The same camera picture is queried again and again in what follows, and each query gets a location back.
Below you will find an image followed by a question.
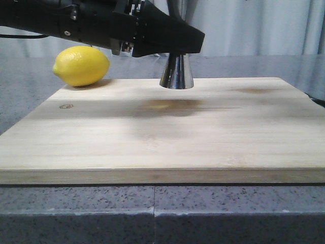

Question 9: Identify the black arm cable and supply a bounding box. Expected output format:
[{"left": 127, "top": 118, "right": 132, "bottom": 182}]
[{"left": 0, "top": 33, "right": 50, "bottom": 39}]

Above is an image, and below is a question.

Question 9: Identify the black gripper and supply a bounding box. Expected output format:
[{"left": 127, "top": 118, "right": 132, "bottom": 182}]
[{"left": 57, "top": 1, "right": 205, "bottom": 57}]

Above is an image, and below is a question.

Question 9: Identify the steel double jigger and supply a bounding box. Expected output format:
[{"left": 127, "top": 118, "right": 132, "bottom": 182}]
[{"left": 159, "top": 1, "right": 194, "bottom": 89}]

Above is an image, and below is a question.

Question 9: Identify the grey curtain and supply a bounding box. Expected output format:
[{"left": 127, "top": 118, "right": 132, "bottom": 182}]
[{"left": 1, "top": 1, "right": 324, "bottom": 57}]

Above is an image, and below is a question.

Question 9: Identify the yellow lemon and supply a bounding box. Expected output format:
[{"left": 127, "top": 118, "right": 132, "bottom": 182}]
[{"left": 52, "top": 46, "right": 110, "bottom": 86}]

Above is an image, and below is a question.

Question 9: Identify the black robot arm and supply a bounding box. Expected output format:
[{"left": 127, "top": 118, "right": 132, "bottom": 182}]
[{"left": 1, "top": 1, "right": 205, "bottom": 57}]

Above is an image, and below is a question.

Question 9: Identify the light wooden cutting board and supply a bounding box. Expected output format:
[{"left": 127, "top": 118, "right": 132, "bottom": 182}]
[{"left": 1, "top": 77, "right": 324, "bottom": 185}]

